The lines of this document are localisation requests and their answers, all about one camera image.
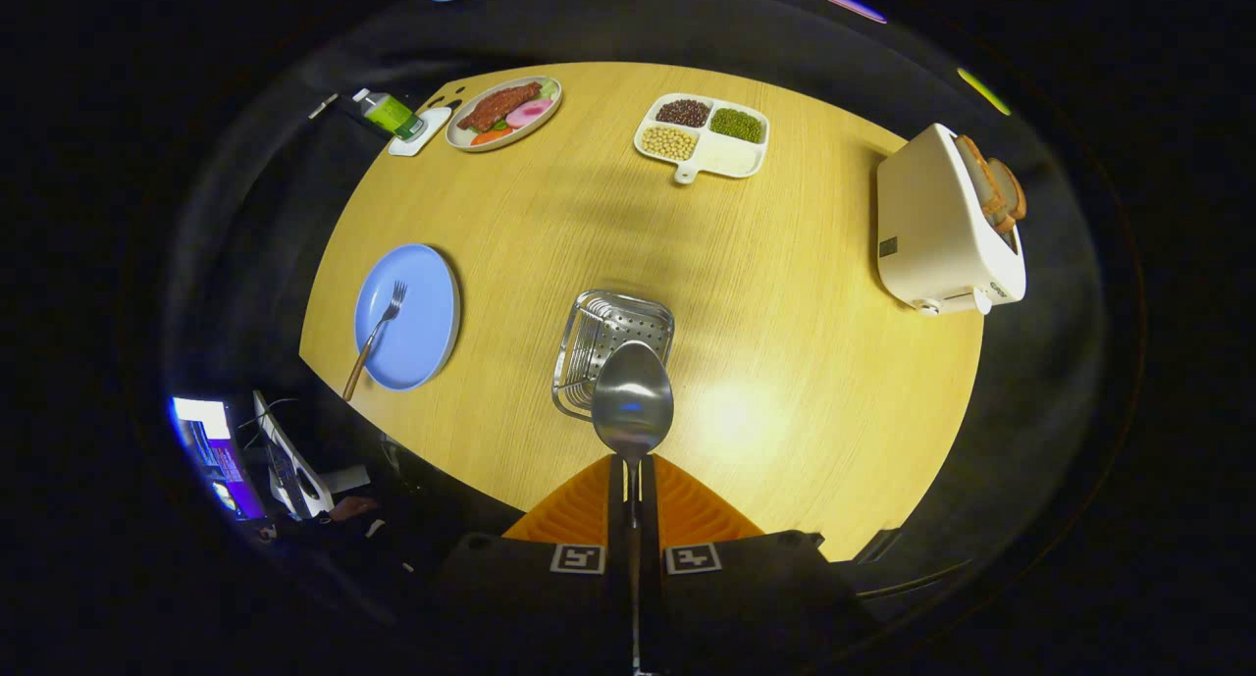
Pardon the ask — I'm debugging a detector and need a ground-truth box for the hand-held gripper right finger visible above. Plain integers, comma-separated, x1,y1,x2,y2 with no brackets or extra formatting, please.
640,453,864,662

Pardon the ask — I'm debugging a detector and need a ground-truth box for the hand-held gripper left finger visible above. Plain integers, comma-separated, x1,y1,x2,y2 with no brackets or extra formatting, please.
432,453,634,659

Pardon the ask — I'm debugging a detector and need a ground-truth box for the metal spoon wooden handle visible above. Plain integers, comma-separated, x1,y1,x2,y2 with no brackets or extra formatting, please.
591,340,676,675

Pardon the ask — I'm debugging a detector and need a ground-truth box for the metal fork wooden handle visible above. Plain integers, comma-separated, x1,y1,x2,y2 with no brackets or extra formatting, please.
341,281,409,403

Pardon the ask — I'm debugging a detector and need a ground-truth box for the blue plate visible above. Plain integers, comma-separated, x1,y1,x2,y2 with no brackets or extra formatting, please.
353,243,462,392

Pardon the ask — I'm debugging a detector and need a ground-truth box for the white divided dish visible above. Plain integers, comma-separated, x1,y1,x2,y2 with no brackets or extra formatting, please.
633,92,771,185

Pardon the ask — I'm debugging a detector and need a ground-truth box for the yellow soybeans pile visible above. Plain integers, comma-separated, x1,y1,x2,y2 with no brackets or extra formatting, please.
641,126,699,161

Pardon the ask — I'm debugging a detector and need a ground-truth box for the beige food plate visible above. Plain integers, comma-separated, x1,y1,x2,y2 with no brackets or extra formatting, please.
445,76,564,154

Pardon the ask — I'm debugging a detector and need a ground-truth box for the green mung beans pile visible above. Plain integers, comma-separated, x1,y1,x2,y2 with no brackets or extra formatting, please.
709,108,765,144

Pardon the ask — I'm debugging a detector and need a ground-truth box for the dark red beans pile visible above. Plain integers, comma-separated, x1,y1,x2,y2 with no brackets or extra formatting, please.
655,99,712,129

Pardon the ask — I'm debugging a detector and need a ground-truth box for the white toaster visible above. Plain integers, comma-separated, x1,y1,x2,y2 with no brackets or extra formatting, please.
876,123,1027,317

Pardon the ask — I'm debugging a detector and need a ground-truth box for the lit computer monitor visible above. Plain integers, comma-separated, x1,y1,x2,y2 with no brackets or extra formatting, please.
172,396,266,522

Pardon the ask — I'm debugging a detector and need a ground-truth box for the white coaster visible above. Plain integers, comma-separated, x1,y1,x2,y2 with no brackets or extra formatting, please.
388,105,453,158

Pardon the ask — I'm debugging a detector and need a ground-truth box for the brown meat steak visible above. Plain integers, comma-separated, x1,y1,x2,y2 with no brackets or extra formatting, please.
457,81,543,133

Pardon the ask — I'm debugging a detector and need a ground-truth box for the green label drink bottle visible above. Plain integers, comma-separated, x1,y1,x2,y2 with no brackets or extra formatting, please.
352,88,428,142

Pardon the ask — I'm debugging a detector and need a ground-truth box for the toast bread slice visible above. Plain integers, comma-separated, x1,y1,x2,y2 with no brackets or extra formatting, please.
986,156,1027,235
954,134,1012,231

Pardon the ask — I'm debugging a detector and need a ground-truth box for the metal wire basket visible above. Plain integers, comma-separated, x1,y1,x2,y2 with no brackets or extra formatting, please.
551,289,676,422

